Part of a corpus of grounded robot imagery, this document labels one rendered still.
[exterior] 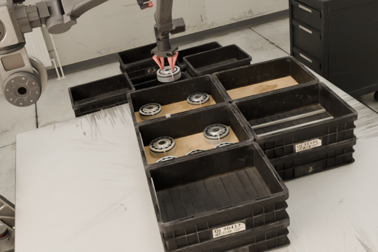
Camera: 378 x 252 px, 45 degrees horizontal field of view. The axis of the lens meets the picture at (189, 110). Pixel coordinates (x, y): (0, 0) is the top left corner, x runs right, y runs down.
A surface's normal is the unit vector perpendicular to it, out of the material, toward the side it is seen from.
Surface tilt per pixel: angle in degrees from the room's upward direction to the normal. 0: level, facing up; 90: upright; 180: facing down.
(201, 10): 90
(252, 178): 0
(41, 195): 0
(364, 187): 0
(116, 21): 90
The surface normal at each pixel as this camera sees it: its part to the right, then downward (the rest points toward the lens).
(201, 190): -0.14, -0.86
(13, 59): 0.32, 0.44
